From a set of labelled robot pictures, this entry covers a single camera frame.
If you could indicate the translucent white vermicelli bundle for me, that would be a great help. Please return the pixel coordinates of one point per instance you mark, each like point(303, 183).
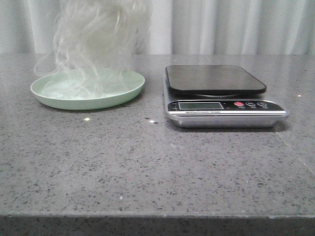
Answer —
point(93, 43)

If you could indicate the silver black kitchen scale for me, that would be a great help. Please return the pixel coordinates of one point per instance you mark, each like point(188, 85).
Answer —
point(218, 96)

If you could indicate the light green round plate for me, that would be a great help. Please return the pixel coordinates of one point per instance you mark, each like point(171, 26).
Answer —
point(83, 103)

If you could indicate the white pleated curtain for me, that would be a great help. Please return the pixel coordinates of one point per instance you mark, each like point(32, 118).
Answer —
point(205, 27)

